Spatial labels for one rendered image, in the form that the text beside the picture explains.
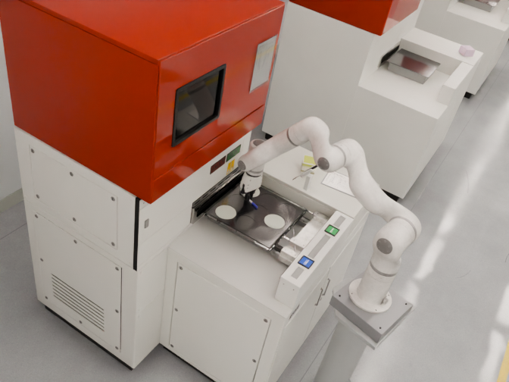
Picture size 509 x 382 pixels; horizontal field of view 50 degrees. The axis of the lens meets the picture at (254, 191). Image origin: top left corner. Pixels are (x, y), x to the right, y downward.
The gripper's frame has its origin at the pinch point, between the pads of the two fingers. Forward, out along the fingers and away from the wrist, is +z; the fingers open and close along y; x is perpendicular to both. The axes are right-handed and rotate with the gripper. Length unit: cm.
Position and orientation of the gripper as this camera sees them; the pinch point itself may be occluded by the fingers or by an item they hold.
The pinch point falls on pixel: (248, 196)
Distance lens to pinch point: 263.5
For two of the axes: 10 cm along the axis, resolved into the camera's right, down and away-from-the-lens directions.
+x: 6.2, 5.7, -5.3
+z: -1.6, 7.6, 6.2
